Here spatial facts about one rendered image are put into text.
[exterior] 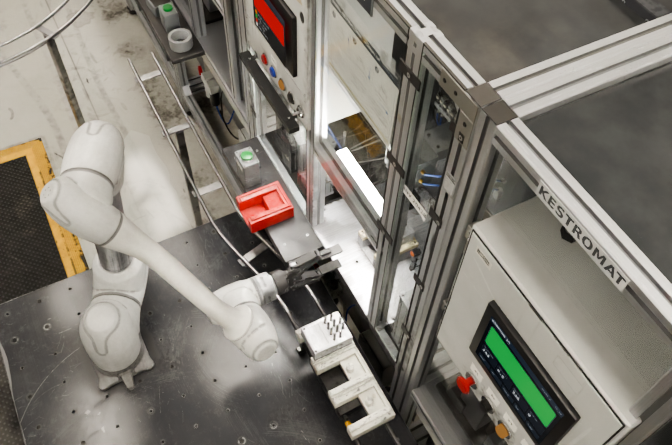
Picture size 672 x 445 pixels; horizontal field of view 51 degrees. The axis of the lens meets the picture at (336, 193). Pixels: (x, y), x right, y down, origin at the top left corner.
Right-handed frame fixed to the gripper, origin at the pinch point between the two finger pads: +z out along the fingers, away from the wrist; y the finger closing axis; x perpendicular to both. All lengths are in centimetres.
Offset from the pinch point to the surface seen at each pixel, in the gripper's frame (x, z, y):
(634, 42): -39, 37, 102
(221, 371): -4, -42, -33
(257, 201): 35.6, -9.9, -7.5
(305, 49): 22, 2, 66
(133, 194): 133, -41, -100
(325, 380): -27.6, -16.5, -17.5
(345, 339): -22.3, -7.2, -8.1
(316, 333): -16.7, -14.0, -8.2
